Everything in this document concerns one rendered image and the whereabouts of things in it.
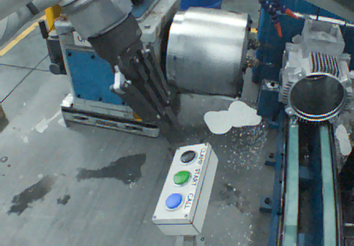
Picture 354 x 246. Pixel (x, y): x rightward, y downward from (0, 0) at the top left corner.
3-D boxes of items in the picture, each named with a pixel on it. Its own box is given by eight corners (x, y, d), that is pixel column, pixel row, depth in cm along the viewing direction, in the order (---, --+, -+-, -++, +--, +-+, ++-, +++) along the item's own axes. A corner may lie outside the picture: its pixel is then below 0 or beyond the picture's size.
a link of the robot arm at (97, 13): (126, -33, 44) (145, 2, 47) (80, -10, 49) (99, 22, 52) (98, -10, 38) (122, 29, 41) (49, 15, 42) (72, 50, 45)
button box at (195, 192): (186, 163, 68) (175, 145, 65) (219, 159, 65) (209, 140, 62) (163, 236, 56) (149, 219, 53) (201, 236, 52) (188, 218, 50)
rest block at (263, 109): (257, 104, 114) (262, 76, 106) (276, 107, 112) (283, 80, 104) (255, 115, 109) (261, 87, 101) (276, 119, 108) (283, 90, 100)
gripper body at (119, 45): (117, 28, 41) (149, 85, 46) (139, 3, 47) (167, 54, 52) (76, 46, 45) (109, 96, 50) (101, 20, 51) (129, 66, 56)
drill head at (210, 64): (150, 56, 115) (146, -11, 98) (254, 72, 108) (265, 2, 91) (123, 100, 97) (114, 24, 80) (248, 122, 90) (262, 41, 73)
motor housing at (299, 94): (277, 78, 105) (288, 26, 92) (333, 88, 101) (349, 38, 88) (276, 119, 90) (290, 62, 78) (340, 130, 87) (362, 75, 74)
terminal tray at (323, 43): (299, 39, 94) (304, 18, 89) (333, 46, 92) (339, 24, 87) (302, 60, 85) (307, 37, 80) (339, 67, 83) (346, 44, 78)
